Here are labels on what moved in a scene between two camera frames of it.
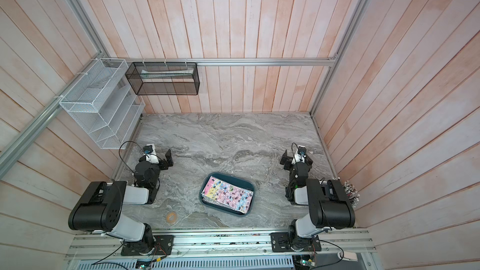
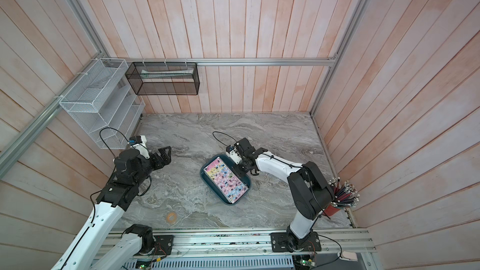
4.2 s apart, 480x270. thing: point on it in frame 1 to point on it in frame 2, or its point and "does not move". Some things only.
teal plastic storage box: [227, 194] to [214, 187]
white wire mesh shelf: [105, 104] does not move
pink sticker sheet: [227, 195] to [232, 186]
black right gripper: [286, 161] to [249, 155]
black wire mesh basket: [164, 78] does not move
